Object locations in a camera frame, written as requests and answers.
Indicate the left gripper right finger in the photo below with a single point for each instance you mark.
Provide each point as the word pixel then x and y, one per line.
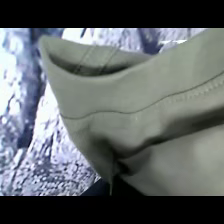
pixel 125 190

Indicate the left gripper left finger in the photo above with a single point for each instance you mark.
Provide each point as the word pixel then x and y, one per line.
pixel 99 190

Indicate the beige T-shirt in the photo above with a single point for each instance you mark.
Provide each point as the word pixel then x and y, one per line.
pixel 150 110

